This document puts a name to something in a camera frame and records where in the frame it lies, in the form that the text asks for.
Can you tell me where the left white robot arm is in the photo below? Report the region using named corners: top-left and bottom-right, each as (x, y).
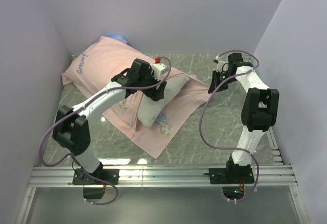
top-left (50, 57), bottom-right (171, 184)

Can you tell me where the pink cartoon pillowcase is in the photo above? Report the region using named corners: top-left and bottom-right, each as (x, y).
top-left (61, 36), bottom-right (209, 159)

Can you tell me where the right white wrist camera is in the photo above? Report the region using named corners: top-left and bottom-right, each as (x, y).
top-left (214, 55), bottom-right (228, 72)

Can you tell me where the white pillow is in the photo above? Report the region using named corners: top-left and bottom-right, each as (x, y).
top-left (137, 76), bottom-right (190, 127)

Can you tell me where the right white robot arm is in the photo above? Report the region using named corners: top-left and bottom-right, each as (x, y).
top-left (208, 52), bottom-right (279, 184)

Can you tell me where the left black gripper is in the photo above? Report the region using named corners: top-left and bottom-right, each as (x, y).
top-left (138, 69), bottom-right (167, 101)

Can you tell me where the aluminium mounting rail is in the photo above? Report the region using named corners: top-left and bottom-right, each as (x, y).
top-left (28, 165), bottom-right (297, 188)

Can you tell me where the side aluminium rail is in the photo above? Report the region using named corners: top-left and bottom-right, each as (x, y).
top-left (244, 55), bottom-right (285, 164)

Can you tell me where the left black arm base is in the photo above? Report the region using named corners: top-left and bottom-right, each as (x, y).
top-left (69, 159), bottom-right (121, 200)

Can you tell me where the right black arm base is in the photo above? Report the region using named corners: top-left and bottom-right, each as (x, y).
top-left (203, 165), bottom-right (258, 204)

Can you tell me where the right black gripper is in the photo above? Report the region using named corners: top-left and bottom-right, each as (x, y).
top-left (208, 70), bottom-right (238, 94)

